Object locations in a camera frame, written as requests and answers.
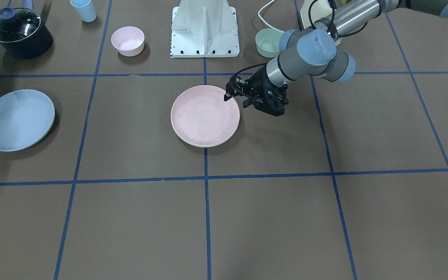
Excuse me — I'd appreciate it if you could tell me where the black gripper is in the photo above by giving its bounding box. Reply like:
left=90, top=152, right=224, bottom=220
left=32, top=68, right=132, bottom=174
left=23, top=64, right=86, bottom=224
left=224, top=65, right=289, bottom=117

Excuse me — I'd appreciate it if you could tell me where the pink plate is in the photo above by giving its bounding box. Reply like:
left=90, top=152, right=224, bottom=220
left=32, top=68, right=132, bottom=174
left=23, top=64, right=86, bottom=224
left=170, top=85, right=240, bottom=128

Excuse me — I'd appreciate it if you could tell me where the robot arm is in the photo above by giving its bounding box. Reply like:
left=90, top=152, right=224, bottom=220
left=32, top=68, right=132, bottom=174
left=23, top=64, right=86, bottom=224
left=224, top=0, right=448, bottom=116

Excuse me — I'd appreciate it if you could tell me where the cream plate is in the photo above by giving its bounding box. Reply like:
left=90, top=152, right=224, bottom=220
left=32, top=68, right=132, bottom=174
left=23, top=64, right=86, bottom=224
left=173, top=125, right=238, bottom=148

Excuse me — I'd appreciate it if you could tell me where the green bowl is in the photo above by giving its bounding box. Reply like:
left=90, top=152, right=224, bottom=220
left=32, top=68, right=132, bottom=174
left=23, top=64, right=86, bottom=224
left=255, top=28, right=284, bottom=58

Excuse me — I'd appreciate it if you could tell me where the cream toaster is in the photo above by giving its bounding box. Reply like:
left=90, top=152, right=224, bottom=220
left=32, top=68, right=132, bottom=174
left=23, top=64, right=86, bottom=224
left=300, top=0, right=346, bottom=29

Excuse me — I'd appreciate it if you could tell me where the pink bowl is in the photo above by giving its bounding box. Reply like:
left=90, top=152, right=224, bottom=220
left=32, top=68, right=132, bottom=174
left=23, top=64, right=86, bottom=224
left=110, top=26, right=145, bottom=57

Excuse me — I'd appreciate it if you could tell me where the light blue cup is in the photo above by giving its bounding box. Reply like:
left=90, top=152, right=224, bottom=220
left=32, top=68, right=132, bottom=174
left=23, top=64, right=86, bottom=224
left=70, top=0, right=97, bottom=23

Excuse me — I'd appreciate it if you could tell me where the dark blue saucepan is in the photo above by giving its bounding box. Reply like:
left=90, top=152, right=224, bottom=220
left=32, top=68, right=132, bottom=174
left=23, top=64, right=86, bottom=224
left=0, top=0, right=54, bottom=59

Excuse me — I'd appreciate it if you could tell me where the blue plate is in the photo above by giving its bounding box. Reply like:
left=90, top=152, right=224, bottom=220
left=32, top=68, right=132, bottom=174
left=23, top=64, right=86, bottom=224
left=0, top=89, right=55, bottom=152

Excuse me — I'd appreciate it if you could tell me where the glass pot lid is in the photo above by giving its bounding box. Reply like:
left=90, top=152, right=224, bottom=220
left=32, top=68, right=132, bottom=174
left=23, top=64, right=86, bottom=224
left=0, top=7, right=42, bottom=43

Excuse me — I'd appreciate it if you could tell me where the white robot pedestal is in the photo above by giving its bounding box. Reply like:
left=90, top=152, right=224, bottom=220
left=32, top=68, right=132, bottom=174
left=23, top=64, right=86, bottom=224
left=170, top=0, right=240, bottom=58

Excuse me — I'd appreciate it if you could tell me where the white toaster cable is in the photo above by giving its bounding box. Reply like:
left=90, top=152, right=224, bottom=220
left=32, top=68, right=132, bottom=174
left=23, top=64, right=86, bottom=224
left=257, top=0, right=287, bottom=33

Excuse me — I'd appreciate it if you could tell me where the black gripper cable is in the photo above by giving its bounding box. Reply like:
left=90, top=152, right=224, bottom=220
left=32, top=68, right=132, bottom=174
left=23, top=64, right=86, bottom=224
left=228, top=0, right=368, bottom=84

